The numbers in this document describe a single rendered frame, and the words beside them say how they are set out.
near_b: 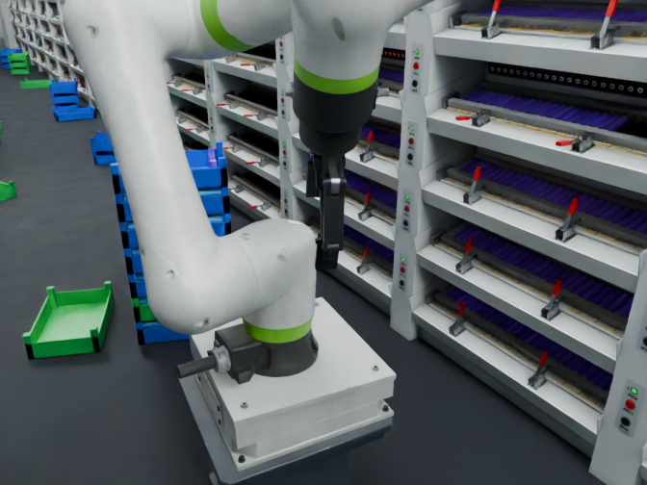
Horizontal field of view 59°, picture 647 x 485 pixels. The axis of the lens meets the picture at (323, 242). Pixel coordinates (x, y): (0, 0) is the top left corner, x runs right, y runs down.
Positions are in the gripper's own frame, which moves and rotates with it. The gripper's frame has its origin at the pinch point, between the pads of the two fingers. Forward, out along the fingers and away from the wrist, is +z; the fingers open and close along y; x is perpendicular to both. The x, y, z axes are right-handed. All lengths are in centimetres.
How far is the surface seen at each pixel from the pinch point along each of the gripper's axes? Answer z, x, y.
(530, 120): 15, -52, 40
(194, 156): 57, 26, 78
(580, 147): 9, -54, 25
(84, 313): 103, 66, 53
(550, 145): 13, -52, 30
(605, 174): 10, -57, 18
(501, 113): 18, -48, 47
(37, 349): 90, 73, 33
